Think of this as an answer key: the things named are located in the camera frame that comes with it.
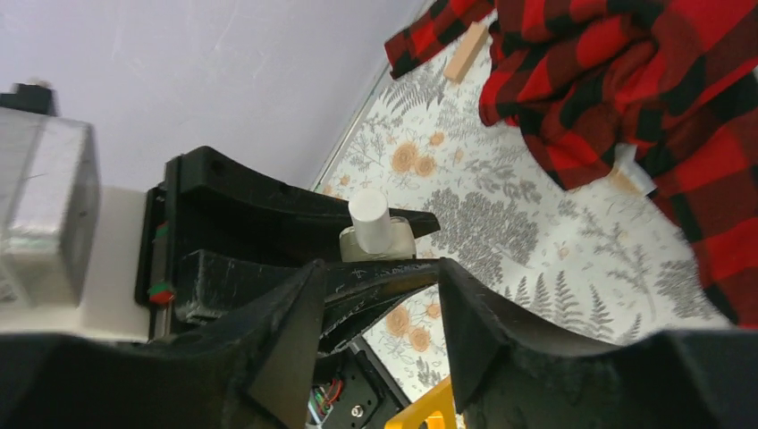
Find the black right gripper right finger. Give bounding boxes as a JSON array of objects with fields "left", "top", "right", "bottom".
[{"left": 438, "top": 258, "right": 757, "bottom": 428}]

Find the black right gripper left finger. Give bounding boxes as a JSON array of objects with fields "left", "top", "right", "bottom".
[{"left": 1, "top": 260, "right": 326, "bottom": 428}]

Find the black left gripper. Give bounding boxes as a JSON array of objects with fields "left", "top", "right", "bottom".
[{"left": 135, "top": 147, "right": 439, "bottom": 356}]

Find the white cap nail polish bottle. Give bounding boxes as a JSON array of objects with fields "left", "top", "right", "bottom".
[{"left": 339, "top": 189, "right": 417, "bottom": 263}]

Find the yellow toy block ramp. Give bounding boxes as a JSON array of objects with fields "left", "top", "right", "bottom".
[{"left": 384, "top": 376, "right": 458, "bottom": 429}]

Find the floral patterned table mat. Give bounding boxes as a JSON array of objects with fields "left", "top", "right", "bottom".
[{"left": 310, "top": 12, "right": 736, "bottom": 429}]

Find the red black plaid shirt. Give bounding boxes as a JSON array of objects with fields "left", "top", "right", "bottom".
[{"left": 384, "top": 0, "right": 757, "bottom": 328}]

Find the small wooden block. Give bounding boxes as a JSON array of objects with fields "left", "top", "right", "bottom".
[{"left": 443, "top": 22, "right": 489, "bottom": 84}]

